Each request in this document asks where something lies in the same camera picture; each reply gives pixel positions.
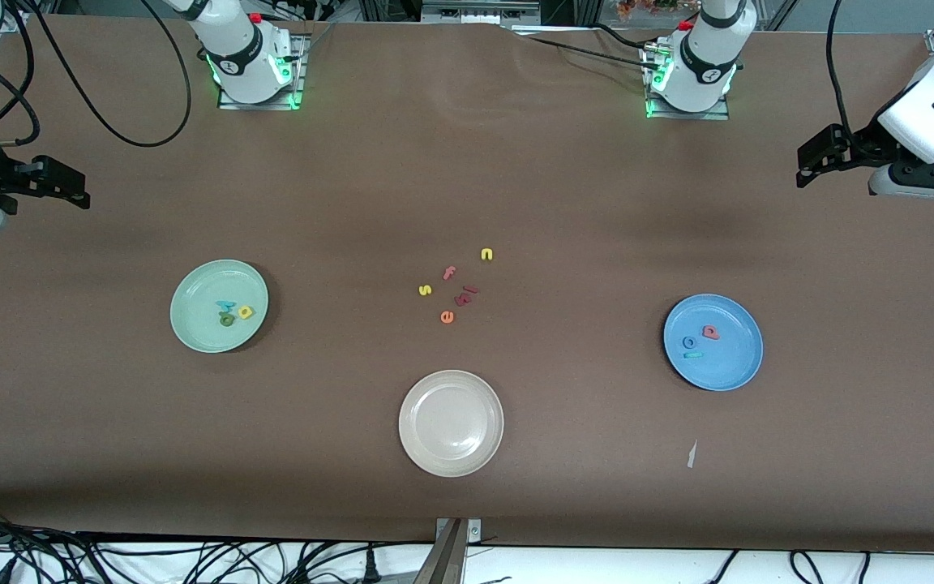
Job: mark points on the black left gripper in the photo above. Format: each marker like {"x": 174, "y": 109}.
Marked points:
{"x": 859, "y": 147}

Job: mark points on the green foam letter d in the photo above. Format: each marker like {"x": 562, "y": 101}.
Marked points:
{"x": 227, "y": 319}

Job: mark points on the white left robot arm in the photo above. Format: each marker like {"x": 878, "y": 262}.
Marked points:
{"x": 702, "y": 73}

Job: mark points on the light green plate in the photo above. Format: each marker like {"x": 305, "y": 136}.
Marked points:
{"x": 218, "y": 307}

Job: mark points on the blue plate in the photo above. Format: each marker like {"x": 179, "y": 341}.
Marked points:
{"x": 713, "y": 342}

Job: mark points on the orange dried flowers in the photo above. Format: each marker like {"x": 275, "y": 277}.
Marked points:
{"x": 653, "y": 8}

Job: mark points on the white tape scrap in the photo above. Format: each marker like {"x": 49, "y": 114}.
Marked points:
{"x": 691, "y": 454}

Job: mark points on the grey metal box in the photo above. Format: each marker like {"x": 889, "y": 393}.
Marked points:
{"x": 479, "y": 10}

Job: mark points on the beige plate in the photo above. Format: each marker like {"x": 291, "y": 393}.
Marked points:
{"x": 451, "y": 422}

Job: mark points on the grey diagonal metal bar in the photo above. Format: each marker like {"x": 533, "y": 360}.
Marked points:
{"x": 443, "y": 560}

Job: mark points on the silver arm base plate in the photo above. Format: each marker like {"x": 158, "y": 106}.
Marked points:
{"x": 298, "y": 73}
{"x": 718, "y": 113}

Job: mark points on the silver table edge bracket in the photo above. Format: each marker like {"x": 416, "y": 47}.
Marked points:
{"x": 475, "y": 529}

